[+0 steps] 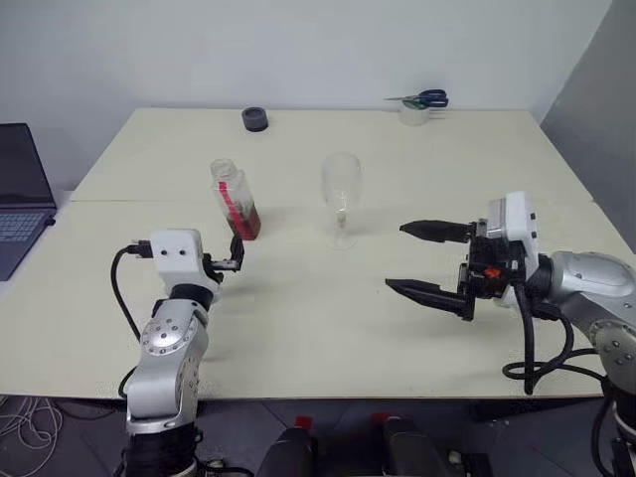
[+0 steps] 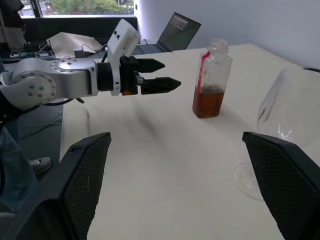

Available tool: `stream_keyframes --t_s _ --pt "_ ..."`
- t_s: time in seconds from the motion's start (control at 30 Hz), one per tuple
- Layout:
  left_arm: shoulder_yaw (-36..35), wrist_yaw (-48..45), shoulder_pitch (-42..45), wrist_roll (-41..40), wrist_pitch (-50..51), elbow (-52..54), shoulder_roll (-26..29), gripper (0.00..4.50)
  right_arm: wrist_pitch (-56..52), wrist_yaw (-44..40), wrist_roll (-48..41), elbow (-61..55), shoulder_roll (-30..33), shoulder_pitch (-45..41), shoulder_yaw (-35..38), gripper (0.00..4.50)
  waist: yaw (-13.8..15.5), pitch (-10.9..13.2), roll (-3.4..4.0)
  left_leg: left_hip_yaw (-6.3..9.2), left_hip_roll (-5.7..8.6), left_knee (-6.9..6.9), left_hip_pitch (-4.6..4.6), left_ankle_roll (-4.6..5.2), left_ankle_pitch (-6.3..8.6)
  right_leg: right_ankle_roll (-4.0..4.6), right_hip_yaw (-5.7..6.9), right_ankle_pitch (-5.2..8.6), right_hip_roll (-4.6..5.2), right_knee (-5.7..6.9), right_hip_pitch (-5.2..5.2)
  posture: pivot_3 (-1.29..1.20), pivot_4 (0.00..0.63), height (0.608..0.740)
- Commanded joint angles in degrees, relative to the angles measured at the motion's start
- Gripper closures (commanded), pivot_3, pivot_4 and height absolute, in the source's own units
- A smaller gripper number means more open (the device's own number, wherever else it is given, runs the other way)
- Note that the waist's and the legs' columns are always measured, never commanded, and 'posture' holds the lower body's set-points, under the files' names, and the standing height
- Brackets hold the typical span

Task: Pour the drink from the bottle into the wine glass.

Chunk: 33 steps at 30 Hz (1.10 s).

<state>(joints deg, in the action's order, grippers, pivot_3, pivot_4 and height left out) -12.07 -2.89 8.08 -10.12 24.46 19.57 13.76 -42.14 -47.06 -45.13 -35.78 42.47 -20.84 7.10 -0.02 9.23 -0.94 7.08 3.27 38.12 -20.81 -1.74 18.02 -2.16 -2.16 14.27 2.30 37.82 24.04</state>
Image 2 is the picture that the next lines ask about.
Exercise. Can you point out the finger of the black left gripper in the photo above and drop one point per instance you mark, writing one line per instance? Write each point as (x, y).
(150, 65)
(157, 86)

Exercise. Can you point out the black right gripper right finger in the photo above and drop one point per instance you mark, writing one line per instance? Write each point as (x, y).
(287, 187)

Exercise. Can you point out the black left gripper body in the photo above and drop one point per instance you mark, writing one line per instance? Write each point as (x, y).
(127, 75)

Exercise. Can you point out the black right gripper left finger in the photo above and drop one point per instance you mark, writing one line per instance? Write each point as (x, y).
(62, 195)

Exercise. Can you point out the clear bottle with brown drink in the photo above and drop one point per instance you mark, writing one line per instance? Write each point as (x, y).
(208, 102)

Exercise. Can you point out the clear wine glass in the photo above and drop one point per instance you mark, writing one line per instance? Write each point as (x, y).
(287, 100)

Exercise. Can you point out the grey sneaker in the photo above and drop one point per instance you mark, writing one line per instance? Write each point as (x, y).
(42, 163)

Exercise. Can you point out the dark laptop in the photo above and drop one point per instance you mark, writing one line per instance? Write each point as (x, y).
(177, 35)

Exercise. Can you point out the grey power adapter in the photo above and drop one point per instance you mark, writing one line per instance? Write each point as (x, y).
(79, 53)

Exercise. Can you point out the person leg in blue jeans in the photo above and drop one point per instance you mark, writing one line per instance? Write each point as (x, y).
(12, 162)

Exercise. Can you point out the beige paper bag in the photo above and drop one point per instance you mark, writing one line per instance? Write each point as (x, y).
(67, 42)

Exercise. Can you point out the window with tree view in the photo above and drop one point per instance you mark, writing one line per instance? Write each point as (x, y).
(82, 6)

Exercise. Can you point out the dark hanging jacket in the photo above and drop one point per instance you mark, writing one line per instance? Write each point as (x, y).
(10, 22)

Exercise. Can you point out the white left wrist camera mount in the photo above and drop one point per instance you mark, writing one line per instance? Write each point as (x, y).
(122, 37)

